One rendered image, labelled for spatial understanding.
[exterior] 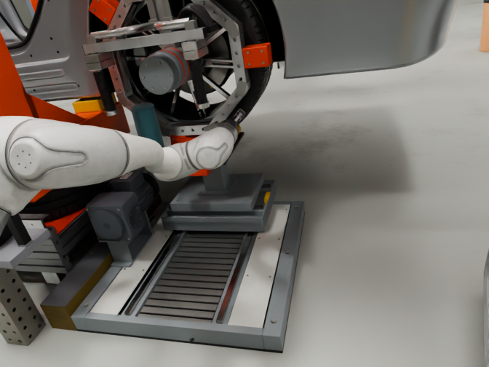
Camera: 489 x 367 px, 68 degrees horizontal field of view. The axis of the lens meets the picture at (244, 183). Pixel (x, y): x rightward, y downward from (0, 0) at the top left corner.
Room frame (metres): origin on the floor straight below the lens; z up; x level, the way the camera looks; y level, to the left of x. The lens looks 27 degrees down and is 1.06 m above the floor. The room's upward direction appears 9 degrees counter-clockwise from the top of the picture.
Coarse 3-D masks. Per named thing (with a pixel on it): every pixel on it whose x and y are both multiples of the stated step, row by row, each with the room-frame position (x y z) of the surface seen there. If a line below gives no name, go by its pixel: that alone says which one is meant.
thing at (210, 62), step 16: (144, 16) 1.63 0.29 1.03; (192, 16) 1.50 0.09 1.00; (144, 32) 1.56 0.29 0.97; (224, 32) 1.46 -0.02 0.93; (144, 48) 1.72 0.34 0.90; (128, 64) 1.58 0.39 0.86; (208, 64) 1.49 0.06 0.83; (224, 64) 1.48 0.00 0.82; (208, 80) 1.49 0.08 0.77; (144, 96) 1.57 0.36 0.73; (160, 96) 1.65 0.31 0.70; (176, 96) 1.54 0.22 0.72; (192, 96) 1.51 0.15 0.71; (224, 96) 1.47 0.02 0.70; (160, 112) 1.54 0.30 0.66; (176, 112) 1.58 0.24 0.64; (192, 112) 1.61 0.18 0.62; (208, 112) 1.57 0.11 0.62
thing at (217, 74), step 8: (200, 24) 1.59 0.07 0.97; (216, 40) 1.58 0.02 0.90; (224, 40) 1.57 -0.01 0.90; (208, 48) 1.59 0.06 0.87; (216, 48) 1.58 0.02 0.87; (224, 48) 1.57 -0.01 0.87; (208, 56) 1.58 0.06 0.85; (216, 56) 1.58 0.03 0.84; (224, 56) 1.57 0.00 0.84; (208, 72) 1.59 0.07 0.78; (216, 72) 1.58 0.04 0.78; (224, 72) 1.57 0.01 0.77; (216, 80) 1.59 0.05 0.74; (184, 88) 1.63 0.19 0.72; (208, 88) 1.60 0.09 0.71
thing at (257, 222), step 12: (264, 180) 1.72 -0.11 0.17; (264, 192) 1.61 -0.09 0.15; (276, 192) 1.69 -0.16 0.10; (264, 204) 1.51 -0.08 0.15; (168, 216) 1.54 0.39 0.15; (180, 216) 1.52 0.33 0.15; (192, 216) 1.50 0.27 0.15; (204, 216) 1.49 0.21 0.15; (216, 216) 1.47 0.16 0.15; (228, 216) 1.45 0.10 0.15; (240, 216) 1.43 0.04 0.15; (252, 216) 1.42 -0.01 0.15; (264, 216) 1.40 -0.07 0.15; (168, 228) 1.50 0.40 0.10; (180, 228) 1.48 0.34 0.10; (192, 228) 1.46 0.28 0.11; (204, 228) 1.45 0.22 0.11; (216, 228) 1.43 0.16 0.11; (228, 228) 1.41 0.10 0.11; (240, 228) 1.39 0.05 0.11; (252, 228) 1.38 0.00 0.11; (264, 228) 1.37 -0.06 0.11
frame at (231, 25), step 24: (144, 0) 1.44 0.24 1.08; (192, 0) 1.38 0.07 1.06; (120, 24) 1.47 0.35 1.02; (240, 24) 1.36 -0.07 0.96; (240, 48) 1.34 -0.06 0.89; (120, 72) 1.50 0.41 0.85; (240, 72) 1.34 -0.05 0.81; (120, 96) 1.49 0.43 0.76; (240, 96) 1.34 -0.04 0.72; (216, 120) 1.38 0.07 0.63
